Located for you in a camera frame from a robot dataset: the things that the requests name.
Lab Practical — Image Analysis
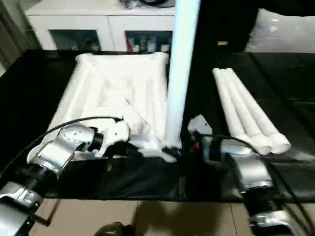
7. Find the white plastic table leg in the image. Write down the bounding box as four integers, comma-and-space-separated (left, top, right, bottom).
219, 68, 276, 155
225, 68, 292, 154
162, 0, 201, 148
212, 68, 264, 154

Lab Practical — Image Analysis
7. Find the white plastic table top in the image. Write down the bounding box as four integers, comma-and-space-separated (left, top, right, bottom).
30, 52, 178, 163

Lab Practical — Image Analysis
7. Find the black robot foot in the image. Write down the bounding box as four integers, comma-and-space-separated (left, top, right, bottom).
96, 224, 133, 236

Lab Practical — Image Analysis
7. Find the black table mat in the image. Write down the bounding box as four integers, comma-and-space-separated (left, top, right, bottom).
0, 48, 315, 202

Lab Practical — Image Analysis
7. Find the white glass-door cabinet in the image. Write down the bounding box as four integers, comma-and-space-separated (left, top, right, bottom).
25, 0, 178, 54

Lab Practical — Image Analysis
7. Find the black tall cabinet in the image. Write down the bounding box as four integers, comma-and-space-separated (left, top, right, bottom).
197, 0, 261, 52

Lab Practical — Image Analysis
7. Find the light grey cushion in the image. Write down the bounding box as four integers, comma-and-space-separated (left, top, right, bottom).
245, 9, 315, 54

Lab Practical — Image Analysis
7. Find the grey carry case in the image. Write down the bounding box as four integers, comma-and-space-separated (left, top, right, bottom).
121, 0, 175, 8

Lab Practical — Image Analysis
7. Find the grey curtain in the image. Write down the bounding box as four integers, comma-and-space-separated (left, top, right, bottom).
0, 10, 23, 64

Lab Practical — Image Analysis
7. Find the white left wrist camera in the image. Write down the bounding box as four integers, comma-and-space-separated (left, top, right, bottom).
96, 117, 131, 158

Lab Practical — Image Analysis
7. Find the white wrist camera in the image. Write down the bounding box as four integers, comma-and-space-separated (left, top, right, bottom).
96, 117, 131, 158
187, 116, 213, 143

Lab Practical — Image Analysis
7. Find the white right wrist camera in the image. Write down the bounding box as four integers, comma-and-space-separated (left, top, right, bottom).
187, 116, 213, 143

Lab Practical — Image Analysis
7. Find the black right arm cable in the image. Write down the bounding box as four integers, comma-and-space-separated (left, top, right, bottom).
197, 133, 315, 232

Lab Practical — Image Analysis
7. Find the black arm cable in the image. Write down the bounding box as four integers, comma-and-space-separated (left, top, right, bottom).
0, 116, 124, 173
197, 133, 315, 232

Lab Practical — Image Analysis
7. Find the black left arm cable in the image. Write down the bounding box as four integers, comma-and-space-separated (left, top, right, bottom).
0, 116, 124, 173

